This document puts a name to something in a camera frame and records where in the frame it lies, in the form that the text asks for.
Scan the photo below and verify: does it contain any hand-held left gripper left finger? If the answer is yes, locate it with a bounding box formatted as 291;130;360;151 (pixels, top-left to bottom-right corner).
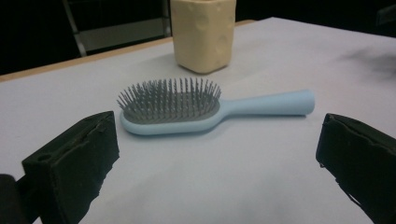
21;110;120;224

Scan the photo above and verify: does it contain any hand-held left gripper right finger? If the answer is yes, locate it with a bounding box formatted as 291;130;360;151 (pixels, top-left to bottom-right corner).
315;113;396;224

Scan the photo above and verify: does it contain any light blue hairbrush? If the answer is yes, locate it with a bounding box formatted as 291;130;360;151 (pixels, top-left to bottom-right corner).
116;77;316;136

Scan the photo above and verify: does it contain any cream holder cup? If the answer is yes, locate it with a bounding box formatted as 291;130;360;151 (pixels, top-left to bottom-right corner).
169;0;237;75

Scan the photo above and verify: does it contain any grey metal stand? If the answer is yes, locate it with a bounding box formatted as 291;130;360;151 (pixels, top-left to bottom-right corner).
61;0;173;59

